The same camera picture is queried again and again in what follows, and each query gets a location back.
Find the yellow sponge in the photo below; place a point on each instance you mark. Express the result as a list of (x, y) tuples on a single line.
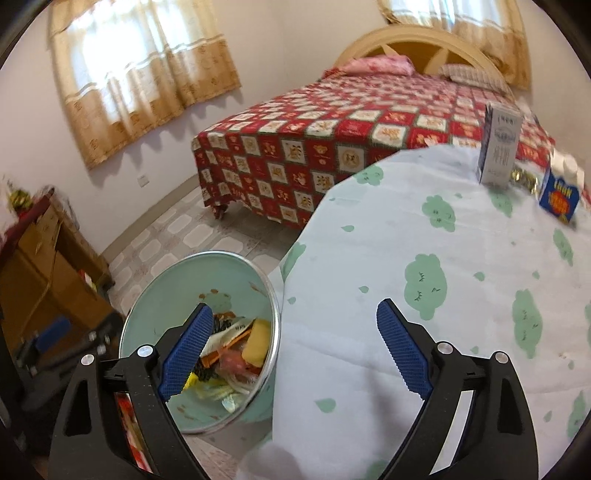
[(258, 344)]

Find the pink pillow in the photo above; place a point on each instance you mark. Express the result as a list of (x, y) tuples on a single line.
[(378, 64)]

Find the tall white milk carton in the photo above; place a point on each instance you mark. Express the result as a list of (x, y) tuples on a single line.
[(501, 143)]

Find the yellow green wrapper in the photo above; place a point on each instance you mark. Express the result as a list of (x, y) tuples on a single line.
[(212, 392)]

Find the bed with red patterned sheet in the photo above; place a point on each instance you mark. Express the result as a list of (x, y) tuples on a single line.
[(323, 138)]

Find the wide beige window curtain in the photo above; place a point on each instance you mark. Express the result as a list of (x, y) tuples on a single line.
[(138, 69)]

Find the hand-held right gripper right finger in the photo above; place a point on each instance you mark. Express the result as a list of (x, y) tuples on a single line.
[(406, 355)]

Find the white wall socket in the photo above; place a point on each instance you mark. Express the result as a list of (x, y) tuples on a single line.
[(145, 180)]

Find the green gold foil wrapper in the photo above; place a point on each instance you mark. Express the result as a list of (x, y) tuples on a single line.
[(526, 180)]

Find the black foam net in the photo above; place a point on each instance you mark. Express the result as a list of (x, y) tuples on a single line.
[(222, 321)]

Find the pink cellophane wrapper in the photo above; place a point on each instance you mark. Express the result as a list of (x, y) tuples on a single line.
[(235, 367)]

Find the red cloth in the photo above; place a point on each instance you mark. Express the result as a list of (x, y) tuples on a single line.
[(331, 73)]

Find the brown wooden cabinet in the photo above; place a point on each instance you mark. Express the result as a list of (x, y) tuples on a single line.
[(46, 286)]

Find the orange packet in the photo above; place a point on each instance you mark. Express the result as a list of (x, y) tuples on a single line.
[(217, 357)]

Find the light green metal bin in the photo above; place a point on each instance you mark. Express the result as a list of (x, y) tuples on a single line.
[(184, 281)]

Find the narrow beige window curtain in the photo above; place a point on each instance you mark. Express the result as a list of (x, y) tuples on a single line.
[(498, 37)]

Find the cream wooden headboard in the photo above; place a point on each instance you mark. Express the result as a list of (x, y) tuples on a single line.
[(369, 41)]

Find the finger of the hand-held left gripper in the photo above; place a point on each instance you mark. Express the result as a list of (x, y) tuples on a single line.
[(99, 337), (53, 332)]

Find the striped pillow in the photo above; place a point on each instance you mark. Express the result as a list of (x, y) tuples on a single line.
[(475, 76)]

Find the blue carton with white cap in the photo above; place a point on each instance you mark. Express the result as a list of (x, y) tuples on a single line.
[(561, 198)]

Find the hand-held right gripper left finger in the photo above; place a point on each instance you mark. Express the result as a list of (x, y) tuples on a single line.
[(184, 355)]

